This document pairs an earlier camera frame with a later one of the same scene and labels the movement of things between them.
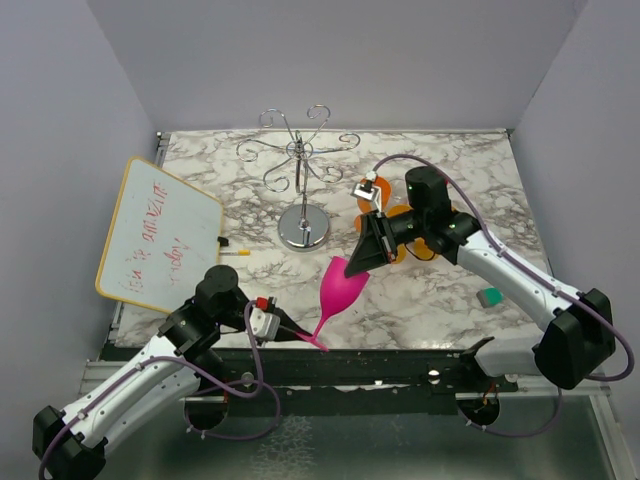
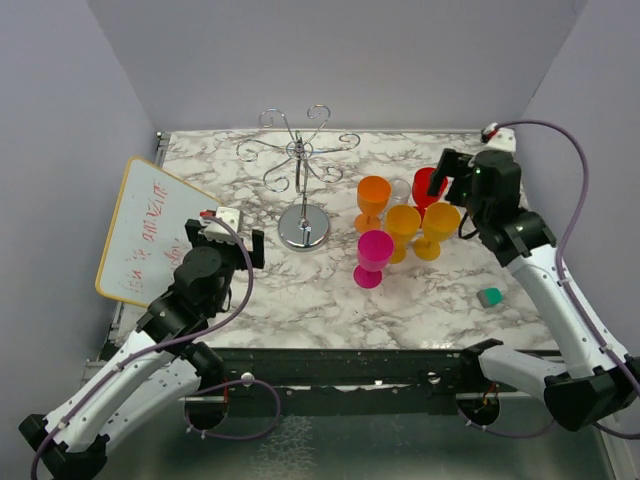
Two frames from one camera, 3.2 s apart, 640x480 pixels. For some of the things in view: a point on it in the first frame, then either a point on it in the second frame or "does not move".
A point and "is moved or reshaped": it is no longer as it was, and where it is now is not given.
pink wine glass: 338,291 is moved or reshaped
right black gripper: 375,247 -> 451,163
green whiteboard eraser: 490,296 does not move
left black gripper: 288,329 -> 193,229
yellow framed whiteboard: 164,234 does not move
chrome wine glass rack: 302,227 does not move
